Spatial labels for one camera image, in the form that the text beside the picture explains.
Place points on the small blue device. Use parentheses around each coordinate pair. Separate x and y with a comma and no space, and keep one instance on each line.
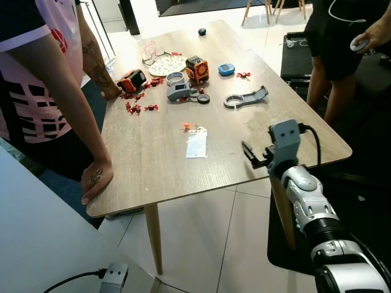
(226,69)

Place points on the light wooden table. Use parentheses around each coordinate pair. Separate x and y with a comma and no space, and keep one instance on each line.
(159,165)

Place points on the grey printed part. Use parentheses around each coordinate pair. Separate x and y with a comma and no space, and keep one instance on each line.
(178,90)

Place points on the orange black cube device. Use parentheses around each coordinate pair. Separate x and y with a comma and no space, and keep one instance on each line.
(197,70)

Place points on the black equipment case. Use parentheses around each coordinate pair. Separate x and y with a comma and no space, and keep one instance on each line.
(298,64)

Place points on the white dotted plate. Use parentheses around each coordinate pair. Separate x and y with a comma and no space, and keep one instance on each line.
(168,65)

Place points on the small black round cap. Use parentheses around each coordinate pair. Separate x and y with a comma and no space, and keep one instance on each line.
(201,31)

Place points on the clear plastic cup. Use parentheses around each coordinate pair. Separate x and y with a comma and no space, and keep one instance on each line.
(149,54)

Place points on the white chair with wooden legs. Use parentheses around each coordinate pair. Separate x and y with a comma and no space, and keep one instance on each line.
(247,12)
(302,9)

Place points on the person in black clothes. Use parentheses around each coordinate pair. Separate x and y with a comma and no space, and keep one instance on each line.
(333,36)

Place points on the white round controller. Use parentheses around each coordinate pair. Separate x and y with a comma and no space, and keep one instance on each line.
(358,43)

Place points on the person in pink shirt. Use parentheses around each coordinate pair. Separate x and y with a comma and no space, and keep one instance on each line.
(36,91)

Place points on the white partition panel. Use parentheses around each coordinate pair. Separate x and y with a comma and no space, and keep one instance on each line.
(43,232)

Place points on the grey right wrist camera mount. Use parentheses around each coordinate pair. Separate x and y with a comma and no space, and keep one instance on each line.
(285,137)

